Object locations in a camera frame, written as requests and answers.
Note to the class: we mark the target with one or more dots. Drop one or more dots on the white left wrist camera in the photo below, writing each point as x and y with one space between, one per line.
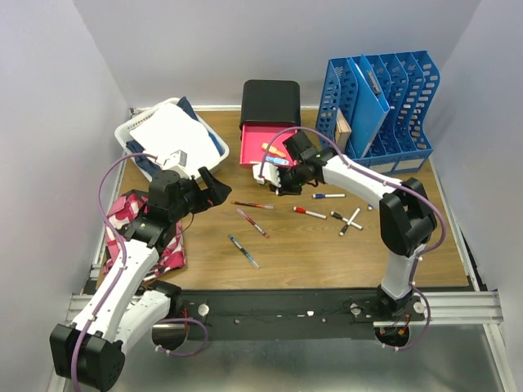
175 161

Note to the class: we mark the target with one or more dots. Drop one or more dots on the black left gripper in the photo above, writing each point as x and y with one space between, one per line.
215 193

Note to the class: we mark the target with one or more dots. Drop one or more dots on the orange cover paperback book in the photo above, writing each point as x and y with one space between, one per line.
342 133

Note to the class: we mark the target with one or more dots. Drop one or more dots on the navy blue cloth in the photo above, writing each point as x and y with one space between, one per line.
188 110

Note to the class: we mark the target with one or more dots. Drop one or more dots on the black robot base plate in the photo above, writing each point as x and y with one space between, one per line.
295 314

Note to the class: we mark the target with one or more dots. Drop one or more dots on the blue capped whiteboard marker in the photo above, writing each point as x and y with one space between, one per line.
323 196

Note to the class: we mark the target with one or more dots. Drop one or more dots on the white plastic basket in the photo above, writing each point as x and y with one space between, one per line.
171 134

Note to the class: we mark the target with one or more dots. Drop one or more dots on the orange red gel pen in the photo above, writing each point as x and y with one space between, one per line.
254 205

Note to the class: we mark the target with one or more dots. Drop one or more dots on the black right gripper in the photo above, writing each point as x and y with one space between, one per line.
283 190

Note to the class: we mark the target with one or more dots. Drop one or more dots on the blue magazine file rack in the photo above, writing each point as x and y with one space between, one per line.
409 80

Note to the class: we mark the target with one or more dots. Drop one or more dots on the black capped whiteboard marker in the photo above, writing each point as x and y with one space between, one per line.
348 221

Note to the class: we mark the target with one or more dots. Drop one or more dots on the blue correction tape dispenser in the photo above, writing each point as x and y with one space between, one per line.
277 161

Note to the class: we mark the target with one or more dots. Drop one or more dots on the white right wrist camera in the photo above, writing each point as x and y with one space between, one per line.
266 174

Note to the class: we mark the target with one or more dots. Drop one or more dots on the pink gel pen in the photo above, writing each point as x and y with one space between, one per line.
251 221

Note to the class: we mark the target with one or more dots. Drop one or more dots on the blue gel pen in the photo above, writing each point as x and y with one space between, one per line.
248 256

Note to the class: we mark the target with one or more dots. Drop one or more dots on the orange correction tape dispenser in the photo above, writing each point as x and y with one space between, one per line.
270 149

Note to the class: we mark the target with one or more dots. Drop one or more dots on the black pink drawer cabinet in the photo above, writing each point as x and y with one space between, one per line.
270 102

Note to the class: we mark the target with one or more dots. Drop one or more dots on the pink camouflage cloth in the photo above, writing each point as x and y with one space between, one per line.
123 212

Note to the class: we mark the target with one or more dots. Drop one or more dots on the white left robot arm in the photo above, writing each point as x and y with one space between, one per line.
92 349

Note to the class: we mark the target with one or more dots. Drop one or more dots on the pink drawer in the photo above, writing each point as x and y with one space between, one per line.
254 136

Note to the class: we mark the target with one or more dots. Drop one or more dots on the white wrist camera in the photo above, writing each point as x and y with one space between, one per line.
175 161
266 174

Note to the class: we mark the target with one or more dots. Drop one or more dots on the red capped whiteboard marker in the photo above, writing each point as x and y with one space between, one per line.
303 211

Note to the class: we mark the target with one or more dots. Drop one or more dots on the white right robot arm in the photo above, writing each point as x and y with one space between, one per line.
407 218

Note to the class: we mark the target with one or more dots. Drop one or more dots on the blue file folder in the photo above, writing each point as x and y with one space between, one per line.
370 108

